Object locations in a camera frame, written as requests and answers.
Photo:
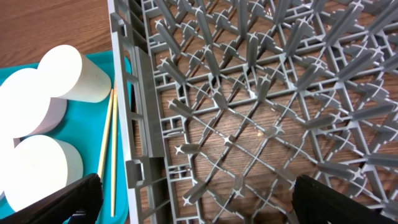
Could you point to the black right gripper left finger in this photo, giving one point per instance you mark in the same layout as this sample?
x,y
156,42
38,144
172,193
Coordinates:
x,y
79,202

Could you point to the grey plastic dish rack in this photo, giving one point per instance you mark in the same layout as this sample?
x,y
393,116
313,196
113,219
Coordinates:
x,y
223,104

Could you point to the pink bowl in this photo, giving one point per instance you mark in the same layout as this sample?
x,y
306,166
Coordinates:
x,y
25,108

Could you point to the wooden chopstick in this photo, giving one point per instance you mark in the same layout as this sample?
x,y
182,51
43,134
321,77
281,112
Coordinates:
x,y
104,143
114,151

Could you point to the white bowl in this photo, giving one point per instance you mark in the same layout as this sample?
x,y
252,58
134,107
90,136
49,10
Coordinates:
x,y
37,167

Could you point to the white paper cup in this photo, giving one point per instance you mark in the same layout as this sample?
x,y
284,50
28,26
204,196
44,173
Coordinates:
x,y
63,72

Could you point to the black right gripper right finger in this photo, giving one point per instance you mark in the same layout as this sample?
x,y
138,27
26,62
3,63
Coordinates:
x,y
314,202

